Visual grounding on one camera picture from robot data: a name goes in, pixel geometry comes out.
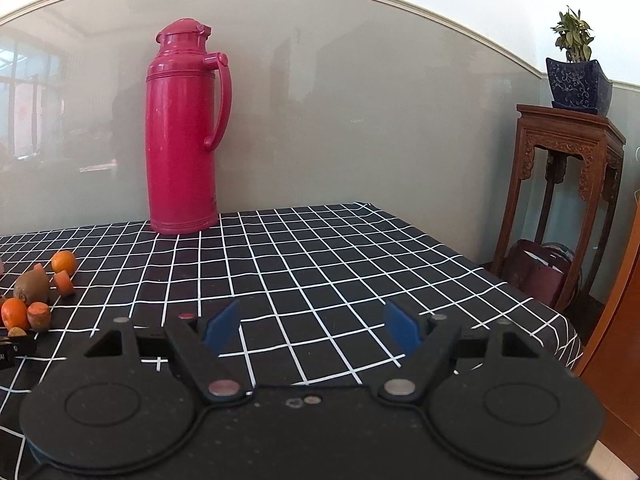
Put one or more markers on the green potted plant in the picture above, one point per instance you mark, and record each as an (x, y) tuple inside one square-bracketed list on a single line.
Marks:
[(574, 35)]

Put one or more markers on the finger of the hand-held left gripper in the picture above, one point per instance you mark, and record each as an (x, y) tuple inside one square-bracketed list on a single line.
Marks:
[(22, 346)]

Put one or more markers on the dark red bag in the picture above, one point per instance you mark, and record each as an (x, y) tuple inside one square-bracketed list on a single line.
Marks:
[(540, 272)]

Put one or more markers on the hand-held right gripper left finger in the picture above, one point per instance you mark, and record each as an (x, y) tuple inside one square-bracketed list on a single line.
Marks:
[(223, 331)]

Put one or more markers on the carved wooden plant stand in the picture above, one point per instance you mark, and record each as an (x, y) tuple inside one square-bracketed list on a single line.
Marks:
[(565, 130)]

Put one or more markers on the brown kiwi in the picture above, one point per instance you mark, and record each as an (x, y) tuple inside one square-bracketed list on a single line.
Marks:
[(31, 286)]

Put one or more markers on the tangerine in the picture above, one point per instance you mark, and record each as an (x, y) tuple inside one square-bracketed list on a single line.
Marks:
[(14, 313), (63, 262)]

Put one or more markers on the black white checked tablecloth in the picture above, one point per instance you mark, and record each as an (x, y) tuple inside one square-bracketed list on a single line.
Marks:
[(310, 270)]

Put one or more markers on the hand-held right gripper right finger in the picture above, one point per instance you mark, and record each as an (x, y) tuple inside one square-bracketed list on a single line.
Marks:
[(401, 331)]

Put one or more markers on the red thermos flask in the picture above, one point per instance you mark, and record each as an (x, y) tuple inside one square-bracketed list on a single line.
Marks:
[(180, 150)]

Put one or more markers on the blue patterned plant pot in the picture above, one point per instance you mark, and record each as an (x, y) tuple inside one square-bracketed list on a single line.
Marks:
[(577, 85)]

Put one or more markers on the brown wooden door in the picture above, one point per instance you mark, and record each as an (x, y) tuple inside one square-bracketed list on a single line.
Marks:
[(620, 340)]

